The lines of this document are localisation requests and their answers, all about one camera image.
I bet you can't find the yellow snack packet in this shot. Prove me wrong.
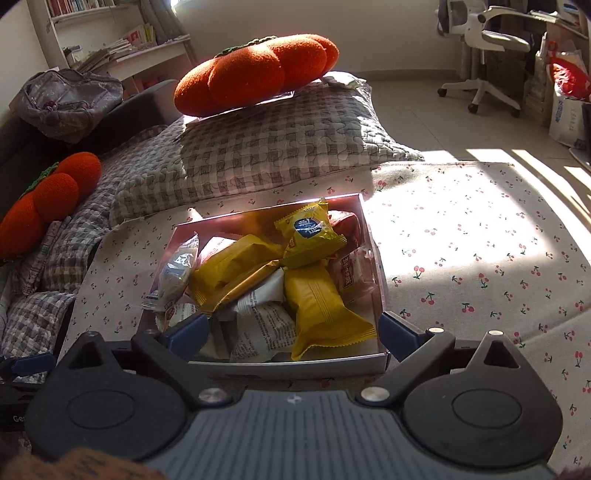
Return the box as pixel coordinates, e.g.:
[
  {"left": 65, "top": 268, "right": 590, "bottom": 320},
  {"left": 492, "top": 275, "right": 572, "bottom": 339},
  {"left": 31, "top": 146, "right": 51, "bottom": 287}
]
[
  {"left": 189, "top": 233, "right": 284, "bottom": 305},
  {"left": 283, "top": 265, "right": 376, "bottom": 361}
]

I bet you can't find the orange pumpkin cushion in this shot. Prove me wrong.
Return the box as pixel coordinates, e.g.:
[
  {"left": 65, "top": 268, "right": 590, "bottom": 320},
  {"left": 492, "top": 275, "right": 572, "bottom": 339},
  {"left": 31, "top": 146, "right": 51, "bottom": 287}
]
[
  {"left": 0, "top": 152, "right": 102, "bottom": 259},
  {"left": 174, "top": 33, "right": 340, "bottom": 118}
]

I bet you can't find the stack of magazines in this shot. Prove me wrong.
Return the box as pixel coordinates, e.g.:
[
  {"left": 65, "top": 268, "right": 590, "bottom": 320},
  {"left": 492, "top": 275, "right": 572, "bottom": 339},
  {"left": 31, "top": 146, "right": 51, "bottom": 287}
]
[{"left": 65, "top": 25, "right": 158, "bottom": 70}]

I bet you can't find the dark grey sofa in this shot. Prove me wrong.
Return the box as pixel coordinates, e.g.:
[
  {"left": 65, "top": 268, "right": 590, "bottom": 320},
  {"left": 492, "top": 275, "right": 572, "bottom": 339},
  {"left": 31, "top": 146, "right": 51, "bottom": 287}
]
[{"left": 0, "top": 78, "right": 178, "bottom": 204}]

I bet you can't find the white cardboard box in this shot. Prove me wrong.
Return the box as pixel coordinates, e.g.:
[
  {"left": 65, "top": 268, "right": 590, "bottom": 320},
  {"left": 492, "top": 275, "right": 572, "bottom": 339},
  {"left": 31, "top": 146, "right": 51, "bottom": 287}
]
[{"left": 136, "top": 194, "right": 391, "bottom": 379}]

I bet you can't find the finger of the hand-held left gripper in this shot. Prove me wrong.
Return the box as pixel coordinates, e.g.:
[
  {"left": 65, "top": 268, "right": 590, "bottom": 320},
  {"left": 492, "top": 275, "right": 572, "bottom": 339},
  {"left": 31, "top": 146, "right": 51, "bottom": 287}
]
[{"left": 0, "top": 353, "right": 56, "bottom": 385}]

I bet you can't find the grey checked pillow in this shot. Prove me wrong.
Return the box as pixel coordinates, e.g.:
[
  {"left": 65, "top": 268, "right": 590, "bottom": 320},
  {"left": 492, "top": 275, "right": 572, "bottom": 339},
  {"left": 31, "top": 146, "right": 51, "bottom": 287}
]
[{"left": 111, "top": 76, "right": 426, "bottom": 227}]

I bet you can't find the red dotted packet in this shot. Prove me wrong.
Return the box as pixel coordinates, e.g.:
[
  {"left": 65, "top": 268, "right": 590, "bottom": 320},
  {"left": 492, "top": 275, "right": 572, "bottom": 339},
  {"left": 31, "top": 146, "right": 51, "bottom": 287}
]
[{"left": 332, "top": 217, "right": 364, "bottom": 252}]

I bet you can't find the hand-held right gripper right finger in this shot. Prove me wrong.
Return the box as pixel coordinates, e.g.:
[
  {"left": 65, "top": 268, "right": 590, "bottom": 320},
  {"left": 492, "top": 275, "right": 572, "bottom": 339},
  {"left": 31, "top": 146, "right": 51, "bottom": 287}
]
[{"left": 353, "top": 311, "right": 539, "bottom": 409}]

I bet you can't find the small white barcoded packet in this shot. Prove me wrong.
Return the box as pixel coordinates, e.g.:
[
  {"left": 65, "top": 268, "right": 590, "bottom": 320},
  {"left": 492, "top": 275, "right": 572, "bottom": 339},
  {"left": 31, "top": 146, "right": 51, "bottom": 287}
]
[{"left": 164, "top": 302, "right": 204, "bottom": 330}]

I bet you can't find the white triangular snack packet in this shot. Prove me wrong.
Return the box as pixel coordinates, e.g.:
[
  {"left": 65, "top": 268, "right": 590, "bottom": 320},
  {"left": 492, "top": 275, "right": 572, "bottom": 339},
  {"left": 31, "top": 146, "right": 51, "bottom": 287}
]
[{"left": 238, "top": 268, "right": 284, "bottom": 315}]

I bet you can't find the clear cake roll packet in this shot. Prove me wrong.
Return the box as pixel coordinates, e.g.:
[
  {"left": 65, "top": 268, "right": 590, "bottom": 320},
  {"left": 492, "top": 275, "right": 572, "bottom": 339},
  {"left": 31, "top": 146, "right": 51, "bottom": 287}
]
[{"left": 141, "top": 233, "right": 200, "bottom": 315}]

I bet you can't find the gold snack bar packet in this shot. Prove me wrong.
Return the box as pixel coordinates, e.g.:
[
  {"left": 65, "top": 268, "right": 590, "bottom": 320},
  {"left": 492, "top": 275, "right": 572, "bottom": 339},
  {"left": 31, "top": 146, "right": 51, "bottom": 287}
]
[{"left": 198, "top": 259, "right": 282, "bottom": 317}]

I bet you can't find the yellow packet blue round label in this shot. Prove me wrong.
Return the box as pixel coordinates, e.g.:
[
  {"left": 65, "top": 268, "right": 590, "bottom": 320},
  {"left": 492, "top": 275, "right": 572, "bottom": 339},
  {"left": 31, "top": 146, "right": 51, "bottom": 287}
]
[{"left": 274, "top": 199, "right": 348, "bottom": 269}]

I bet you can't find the white green nut packet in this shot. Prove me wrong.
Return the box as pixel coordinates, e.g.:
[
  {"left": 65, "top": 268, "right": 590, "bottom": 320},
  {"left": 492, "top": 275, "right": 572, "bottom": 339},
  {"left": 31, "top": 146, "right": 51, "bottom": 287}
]
[{"left": 228, "top": 302, "right": 296, "bottom": 363}]

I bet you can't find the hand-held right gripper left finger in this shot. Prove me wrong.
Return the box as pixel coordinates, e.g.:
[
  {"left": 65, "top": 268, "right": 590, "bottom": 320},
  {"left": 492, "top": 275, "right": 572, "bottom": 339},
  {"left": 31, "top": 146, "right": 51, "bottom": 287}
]
[{"left": 55, "top": 313, "right": 234, "bottom": 409}]

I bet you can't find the white office chair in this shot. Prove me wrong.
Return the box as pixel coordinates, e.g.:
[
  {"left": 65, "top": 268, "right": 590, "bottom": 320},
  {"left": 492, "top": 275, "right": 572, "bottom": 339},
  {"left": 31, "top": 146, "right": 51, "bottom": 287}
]
[{"left": 436, "top": 0, "right": 532, "bottom": 116}]

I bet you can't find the red bag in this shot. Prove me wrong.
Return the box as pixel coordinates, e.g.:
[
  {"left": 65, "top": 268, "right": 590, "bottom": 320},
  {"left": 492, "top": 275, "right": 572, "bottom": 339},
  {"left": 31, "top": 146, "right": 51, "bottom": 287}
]
[{"left": 549, "top": 51, "right": 591, "bottom": 100}]

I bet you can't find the clear plastic wrapper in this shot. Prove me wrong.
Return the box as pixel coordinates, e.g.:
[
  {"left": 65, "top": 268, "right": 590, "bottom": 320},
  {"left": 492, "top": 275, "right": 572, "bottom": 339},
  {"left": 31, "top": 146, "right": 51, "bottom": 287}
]
[{"left": 318, "top": 71, "right": 365, "bottom": 90}]

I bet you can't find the white bookshelf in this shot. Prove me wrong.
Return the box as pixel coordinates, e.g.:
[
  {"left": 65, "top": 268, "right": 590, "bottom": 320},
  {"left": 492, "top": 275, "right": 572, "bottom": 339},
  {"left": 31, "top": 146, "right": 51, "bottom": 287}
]
[{"left": 44, "top": 0, "right": 195, "bottom": 97}]

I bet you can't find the cream packet with red label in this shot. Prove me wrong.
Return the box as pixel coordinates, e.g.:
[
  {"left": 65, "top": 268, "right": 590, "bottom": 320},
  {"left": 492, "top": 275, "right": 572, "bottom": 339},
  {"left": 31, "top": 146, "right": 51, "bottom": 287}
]
[{"left": 330, "top": 247, "right": 377, "bottom": 301}]

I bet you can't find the brown fuzzy clothing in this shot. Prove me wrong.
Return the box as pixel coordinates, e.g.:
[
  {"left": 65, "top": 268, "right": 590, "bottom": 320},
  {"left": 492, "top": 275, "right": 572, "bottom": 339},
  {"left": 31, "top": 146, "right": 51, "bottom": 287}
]
[{"left": 0, "top": 438, "right": 162, "bottom": 480}]

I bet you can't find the grey checked quilt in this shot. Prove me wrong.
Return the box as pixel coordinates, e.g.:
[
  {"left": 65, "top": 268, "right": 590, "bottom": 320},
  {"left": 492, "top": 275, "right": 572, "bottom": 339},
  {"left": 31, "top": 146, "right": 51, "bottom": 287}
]
[{"left": 0, "top": 124, "right": 185, "bottom": 370}]

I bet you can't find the grey fabric bag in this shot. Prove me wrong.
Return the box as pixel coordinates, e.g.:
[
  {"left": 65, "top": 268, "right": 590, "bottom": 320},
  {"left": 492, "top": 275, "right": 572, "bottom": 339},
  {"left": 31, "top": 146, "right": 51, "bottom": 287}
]
[{"left": 9, "top": 68, "right": 124, "bottom": 144}]

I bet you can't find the pink snack bar packet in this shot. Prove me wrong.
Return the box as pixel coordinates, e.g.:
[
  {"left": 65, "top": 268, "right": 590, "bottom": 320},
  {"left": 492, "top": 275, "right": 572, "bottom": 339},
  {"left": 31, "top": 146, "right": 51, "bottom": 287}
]
[{"left": 198, "top": 235, "right": 234, "bottom": 264}]

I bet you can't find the white paper bag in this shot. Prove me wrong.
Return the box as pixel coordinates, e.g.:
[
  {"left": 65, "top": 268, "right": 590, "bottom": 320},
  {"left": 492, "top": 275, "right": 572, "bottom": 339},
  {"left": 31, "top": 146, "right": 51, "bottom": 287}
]
[{"left": 549, "top": 90, "right": 587, "bottom": 148}]

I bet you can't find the cherry print cloth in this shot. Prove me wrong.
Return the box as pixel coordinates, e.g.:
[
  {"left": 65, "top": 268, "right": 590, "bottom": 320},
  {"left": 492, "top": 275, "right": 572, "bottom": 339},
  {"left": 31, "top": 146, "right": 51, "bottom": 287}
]
[{"left": 60, "top": 159, "right": 591, "bottom": 480}]

